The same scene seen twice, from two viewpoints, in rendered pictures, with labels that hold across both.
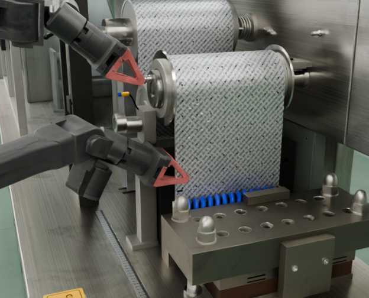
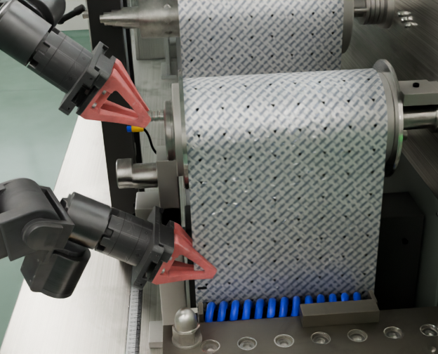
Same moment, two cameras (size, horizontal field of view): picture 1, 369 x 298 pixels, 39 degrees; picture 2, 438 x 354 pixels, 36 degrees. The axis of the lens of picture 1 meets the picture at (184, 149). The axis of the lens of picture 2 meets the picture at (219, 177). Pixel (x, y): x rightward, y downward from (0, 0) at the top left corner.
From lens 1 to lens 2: 0.38 m
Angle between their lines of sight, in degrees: 19
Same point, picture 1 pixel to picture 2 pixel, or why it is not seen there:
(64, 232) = (76, 298)
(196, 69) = (226, 109)
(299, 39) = not seen: outside the picture
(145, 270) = not seen: outside the picture
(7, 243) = not seen: hidden behind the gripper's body
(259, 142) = (338, 225)
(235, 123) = (293, 196)
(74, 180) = (28, 270)
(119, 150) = (92, 232)
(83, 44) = (43, 68)
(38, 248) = (32, 321)
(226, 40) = (330, 33)
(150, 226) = not seen: hidden behind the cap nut
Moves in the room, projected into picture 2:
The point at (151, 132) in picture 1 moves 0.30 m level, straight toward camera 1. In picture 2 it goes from (170, 192) to (74, 341)
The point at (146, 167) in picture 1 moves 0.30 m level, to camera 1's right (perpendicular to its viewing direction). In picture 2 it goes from (138, 258) to (395, 296)
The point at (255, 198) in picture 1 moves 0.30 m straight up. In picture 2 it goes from (315, 318) to (324, 83)
